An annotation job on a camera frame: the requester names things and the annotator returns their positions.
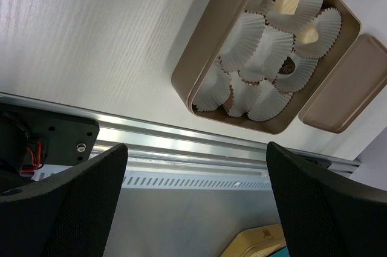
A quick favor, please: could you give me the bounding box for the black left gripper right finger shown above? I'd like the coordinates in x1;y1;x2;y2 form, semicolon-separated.
266;142;386;256

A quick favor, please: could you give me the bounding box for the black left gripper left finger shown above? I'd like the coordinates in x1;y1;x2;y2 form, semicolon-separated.
1;143;128;256

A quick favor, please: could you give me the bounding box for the dark round chocolate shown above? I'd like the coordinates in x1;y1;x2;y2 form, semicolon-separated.
278;56;297;76

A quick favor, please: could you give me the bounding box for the white chocolate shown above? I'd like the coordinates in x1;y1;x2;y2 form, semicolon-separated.
272;0;300;15
296;24;319;45

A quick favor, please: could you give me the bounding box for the yellow tin box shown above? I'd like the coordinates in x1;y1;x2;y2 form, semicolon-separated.
221;224;285;257

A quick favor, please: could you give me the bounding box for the beige tin lid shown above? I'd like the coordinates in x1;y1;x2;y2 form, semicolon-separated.
299;34;386;134

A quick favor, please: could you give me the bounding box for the beige tin box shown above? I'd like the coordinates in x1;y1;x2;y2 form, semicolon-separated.
171;0;362;135

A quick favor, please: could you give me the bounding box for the white slotted cable duct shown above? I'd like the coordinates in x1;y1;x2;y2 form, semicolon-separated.
33;169;275;191

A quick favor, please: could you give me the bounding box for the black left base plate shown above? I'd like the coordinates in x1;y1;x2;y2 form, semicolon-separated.
1;103;99;169

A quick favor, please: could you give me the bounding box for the aluminium mounting rail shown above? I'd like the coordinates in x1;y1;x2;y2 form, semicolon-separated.
0;92;362;179

